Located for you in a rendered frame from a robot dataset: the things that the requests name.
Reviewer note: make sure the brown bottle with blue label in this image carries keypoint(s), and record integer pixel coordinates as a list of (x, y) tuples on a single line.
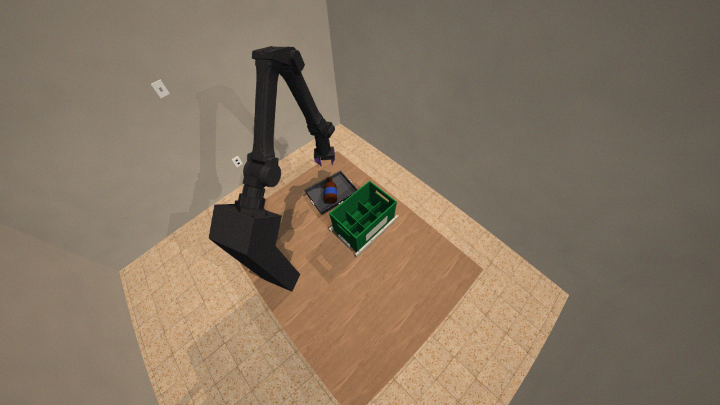
[(330, 191)]

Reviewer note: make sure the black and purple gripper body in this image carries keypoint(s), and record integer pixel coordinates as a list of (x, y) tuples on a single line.
[(324, 153)]

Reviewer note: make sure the green plastic crate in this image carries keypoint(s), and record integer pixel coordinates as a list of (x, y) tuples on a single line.
[(362, 215)]

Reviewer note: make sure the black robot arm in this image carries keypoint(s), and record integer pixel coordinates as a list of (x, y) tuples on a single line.
[(261, 168)]

